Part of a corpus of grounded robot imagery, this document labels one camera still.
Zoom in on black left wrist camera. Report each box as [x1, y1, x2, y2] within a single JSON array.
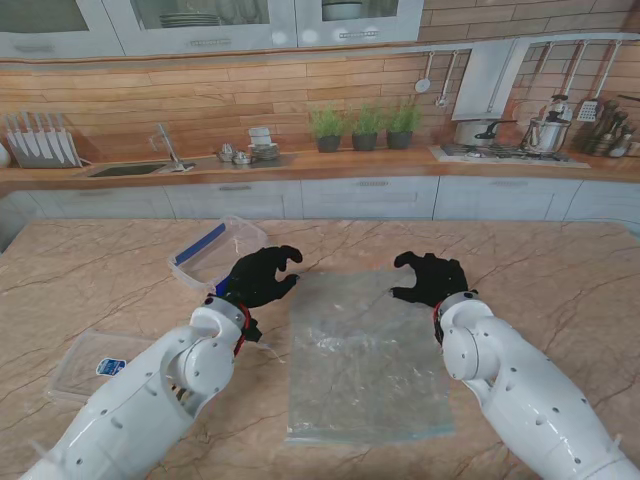
[[242, 317, 265, 345]]

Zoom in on red black left arm cable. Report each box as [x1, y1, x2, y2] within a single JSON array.
[[231, 301, 252, 359]]

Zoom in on clear plastic lid blue label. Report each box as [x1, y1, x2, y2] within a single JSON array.
[[47, 328, 156, 404]]

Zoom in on clear plastic crate blue latches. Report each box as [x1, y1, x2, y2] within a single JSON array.
[[167, 215, 271, 296]]

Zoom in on printed kitchen backdrop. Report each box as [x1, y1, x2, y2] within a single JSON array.
[[0, 0, 640, 224]]

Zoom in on red black right arm cable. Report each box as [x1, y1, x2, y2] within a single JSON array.
[[431, 301, 447, 346]]

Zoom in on red black arm cable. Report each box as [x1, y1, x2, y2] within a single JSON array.
[[231, 301, 252, 359], [431, 301, 447, 346]]

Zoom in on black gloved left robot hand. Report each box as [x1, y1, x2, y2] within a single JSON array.
[[214, 244, 304, 311]]

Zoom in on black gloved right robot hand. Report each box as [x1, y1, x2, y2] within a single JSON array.
[[389, 251, 471, 307]]

